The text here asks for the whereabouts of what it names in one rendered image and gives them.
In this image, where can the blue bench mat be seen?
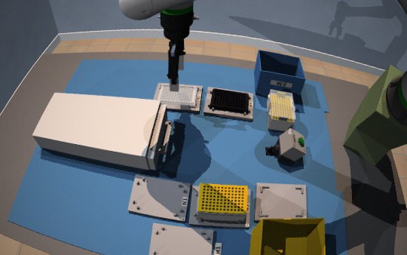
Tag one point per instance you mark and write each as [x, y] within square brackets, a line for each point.
[84, 202]

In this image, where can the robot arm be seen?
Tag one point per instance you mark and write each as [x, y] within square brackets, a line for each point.
[178, 14]

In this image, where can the beige rectangular plate nest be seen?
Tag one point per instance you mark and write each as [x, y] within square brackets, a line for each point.
[244, 116]

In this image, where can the yellow bin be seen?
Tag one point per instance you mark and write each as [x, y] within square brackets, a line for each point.
[302, 236]

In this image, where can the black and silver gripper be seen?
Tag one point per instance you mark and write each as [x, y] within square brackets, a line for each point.
[176, 55]

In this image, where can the blue open-top bin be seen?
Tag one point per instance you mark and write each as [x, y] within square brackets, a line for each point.
[269, 74]

